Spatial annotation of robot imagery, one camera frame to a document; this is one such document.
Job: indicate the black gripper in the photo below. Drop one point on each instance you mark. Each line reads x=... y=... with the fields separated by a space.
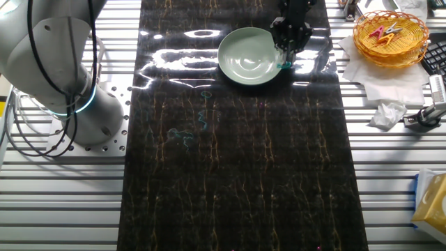
x=292 y=28

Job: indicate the teal plastic clothespin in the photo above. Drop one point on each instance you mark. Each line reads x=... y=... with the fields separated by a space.
x=284 y=65

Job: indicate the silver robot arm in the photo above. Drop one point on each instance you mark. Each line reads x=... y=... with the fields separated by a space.
x=52 y=52

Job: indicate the pale green round plate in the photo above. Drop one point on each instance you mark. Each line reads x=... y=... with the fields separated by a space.
x=247 y=55

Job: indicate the pink plastic clothespin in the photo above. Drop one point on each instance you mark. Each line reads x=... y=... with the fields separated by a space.
x=378 y=33

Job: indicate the orange plastic clothespin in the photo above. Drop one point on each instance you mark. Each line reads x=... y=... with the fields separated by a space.
x=386 y=39

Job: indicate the flat white paper napkin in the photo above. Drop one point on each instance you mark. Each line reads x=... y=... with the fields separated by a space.
x=383 y=83

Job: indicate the grey plastic clothespin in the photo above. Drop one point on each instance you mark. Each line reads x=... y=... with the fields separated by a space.
x=392 y=29

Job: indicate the yellow wicker basket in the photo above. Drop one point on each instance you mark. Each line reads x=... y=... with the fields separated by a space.
x=400 y=52

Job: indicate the crumpled white tissue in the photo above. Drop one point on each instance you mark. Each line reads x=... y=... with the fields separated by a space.
x=386 y=116

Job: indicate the black marble pattern mat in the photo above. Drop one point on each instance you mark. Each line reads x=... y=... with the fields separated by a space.
x=244 y=174

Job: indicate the black keyboard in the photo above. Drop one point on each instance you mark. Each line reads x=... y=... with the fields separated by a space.
x=435 y=55

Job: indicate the blue white tissue pack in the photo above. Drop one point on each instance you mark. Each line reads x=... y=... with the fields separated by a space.
x=423 y=184

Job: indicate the gold tissue box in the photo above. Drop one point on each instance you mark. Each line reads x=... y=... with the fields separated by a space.
x=433 y=205

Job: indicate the grey metal bracket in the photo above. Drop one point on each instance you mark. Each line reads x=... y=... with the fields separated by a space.
x=350 y=10

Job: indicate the silver camera on mount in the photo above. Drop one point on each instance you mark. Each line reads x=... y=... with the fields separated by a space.
x=437 y=90

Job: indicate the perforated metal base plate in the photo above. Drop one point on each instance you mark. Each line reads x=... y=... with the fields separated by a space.
x=118 y=139

